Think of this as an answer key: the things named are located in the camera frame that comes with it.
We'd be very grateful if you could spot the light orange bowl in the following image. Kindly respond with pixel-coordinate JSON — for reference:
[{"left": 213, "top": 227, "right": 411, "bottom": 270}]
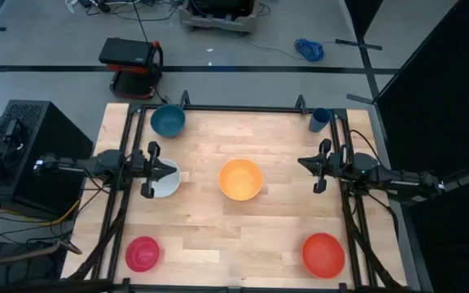
[{"left": 218, "top": 158, "right": 264, "bottom": 202}]

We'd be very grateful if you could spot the black computer tower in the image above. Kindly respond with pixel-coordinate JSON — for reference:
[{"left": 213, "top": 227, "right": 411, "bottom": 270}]
[{"left": 0, "top": 99, "right": 95, "bottom": 216}]

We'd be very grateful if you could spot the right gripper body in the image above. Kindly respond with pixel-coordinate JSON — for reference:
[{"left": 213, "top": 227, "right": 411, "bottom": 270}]
[{"left": 313, "top": 138, "right": 348, "bottom": 195}]

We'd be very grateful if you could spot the black curtain panel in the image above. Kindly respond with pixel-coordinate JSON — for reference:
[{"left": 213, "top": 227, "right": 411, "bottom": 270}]
[{"left": 375, "top": 0, "right": 469, "bottom": 293}]

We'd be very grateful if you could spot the blue cable coil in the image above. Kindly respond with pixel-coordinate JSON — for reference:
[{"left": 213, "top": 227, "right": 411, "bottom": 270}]
[{"left": 293, "top": 38, "right": 326, "bottom": 63}]

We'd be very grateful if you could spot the dark blue cup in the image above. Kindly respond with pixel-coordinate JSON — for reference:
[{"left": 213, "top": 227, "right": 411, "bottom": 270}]
[{"left": 309, "top": 107, "right": 332, "bottom": 133}]

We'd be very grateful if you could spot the white bowl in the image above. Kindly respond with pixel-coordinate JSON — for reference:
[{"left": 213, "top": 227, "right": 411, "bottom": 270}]
[{"left": 152, "top": 158, "right": 182, "bottom": 199}]

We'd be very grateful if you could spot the teal bowl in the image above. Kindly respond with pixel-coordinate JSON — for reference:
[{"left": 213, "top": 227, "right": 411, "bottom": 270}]
[{"left": 150, "top": 104, "right": 186, "bottom": 138}]

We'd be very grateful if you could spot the wheeled pallet with equipment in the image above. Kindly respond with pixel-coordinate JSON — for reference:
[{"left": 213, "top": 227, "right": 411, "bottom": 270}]
[{"left": 178, "top": 0, "right": 260, "bottom": 34}]

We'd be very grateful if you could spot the black hanging cable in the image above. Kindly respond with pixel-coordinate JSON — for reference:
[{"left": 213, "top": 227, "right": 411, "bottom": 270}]
[{"left": 131, "top": 0, "right": 151, "bottom": 42}]

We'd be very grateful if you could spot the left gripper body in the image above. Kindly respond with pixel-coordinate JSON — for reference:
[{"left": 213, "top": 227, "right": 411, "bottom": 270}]
[{"left": 131, "top": 140, "right": 162, "bottom": 199}]

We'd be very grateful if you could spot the black floor bar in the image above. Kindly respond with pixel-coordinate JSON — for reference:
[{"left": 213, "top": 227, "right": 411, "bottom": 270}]
[{"left": 335, "top": 38, "right": 384, "bottom": 51}]

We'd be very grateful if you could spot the crimson red bowl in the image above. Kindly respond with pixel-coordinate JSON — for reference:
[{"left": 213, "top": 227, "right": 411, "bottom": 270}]
[{"left": 125, "top": 235, "right": 160, "bottom": 273}]

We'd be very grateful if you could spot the orange-red bowl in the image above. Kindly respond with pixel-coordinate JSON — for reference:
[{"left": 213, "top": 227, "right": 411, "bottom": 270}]
[{"left": 301, "top": 232, "right": 346, "bottom": 280}]

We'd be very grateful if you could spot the black aluminium table frame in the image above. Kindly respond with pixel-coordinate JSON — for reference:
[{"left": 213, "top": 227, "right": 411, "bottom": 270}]
[{"left": 91, "top": 91, "right": 386, "bottom": 293}]

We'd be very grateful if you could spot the yellow floor cable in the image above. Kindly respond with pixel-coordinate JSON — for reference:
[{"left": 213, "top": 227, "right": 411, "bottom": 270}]
[{"left": 0, "top": 199, "right": 81, "bottom": 227}]

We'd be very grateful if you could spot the black cable bundle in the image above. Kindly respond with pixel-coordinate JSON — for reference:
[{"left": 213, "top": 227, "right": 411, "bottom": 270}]
[
  {"left": 69, "top": 190, "right": 128, "bottom": 282},
  {"left": 340, "top": 186, "right": 402, "bottom": 293}
]

